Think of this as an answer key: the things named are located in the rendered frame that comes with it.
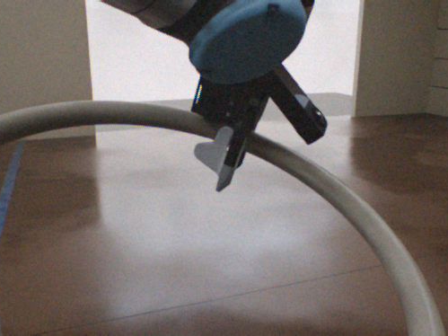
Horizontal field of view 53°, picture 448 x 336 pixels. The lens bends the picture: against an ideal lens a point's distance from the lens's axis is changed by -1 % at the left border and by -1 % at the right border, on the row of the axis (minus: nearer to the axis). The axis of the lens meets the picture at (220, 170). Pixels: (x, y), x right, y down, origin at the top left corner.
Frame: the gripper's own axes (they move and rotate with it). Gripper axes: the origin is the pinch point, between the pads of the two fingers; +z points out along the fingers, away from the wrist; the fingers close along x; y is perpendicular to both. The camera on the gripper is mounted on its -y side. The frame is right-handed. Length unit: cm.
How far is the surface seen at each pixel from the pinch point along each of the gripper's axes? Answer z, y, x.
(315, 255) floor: 148, -47, -185
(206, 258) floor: 166, 17, -160
